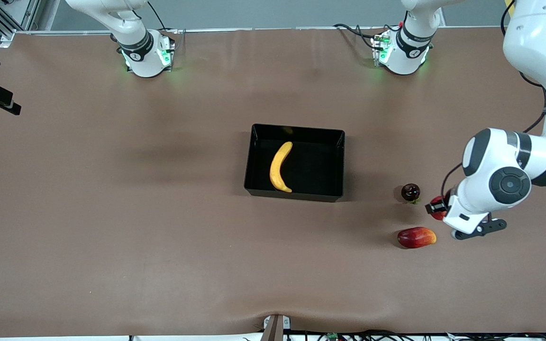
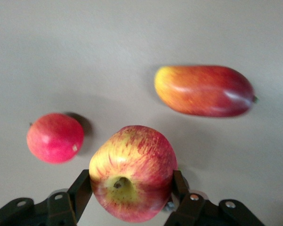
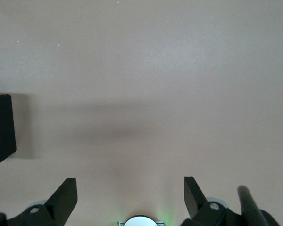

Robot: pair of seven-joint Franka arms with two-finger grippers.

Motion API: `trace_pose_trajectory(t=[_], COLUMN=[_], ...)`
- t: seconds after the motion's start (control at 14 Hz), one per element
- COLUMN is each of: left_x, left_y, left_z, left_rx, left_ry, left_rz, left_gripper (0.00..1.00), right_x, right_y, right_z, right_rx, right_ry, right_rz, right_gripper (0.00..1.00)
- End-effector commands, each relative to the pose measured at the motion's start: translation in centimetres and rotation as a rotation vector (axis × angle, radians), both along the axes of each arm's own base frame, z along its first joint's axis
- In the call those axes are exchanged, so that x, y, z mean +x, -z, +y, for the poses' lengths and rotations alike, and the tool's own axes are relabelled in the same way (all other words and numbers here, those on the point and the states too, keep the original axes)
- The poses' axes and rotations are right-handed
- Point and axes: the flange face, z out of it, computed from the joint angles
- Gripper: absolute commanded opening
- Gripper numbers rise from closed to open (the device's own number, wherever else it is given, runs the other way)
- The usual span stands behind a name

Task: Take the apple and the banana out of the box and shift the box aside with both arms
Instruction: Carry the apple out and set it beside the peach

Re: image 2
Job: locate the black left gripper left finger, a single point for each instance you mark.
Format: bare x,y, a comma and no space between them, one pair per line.
77,195

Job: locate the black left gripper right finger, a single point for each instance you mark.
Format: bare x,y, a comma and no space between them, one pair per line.
191,207

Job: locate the red yellow striped apple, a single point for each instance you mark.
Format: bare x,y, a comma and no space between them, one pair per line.
134,169

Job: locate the pink red round fruit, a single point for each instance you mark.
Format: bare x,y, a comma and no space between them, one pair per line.
54,139

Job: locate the red yellow mango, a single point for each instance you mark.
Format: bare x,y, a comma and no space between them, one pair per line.
202,91

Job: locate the brown table cover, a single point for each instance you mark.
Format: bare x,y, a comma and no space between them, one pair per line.
85,58

